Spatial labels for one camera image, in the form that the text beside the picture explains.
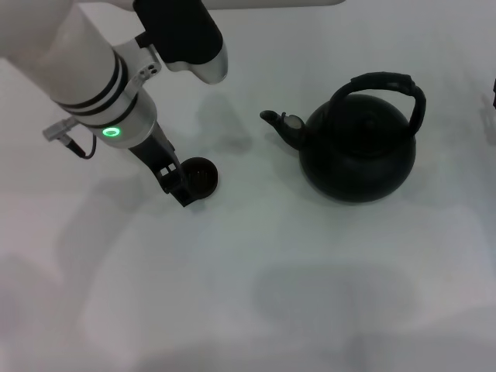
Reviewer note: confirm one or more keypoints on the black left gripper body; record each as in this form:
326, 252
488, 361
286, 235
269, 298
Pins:
153, 153

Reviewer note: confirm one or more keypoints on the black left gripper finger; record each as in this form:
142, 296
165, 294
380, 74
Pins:
199, 177
180, 190

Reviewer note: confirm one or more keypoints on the small dark teacup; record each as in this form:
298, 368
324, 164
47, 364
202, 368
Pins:
211, 182

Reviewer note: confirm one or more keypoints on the black round teapot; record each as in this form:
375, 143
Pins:
356, 155

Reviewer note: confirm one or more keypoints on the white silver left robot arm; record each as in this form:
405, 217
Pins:
77, 69

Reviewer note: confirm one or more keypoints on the silver connector plug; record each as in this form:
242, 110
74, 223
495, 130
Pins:
58, 129

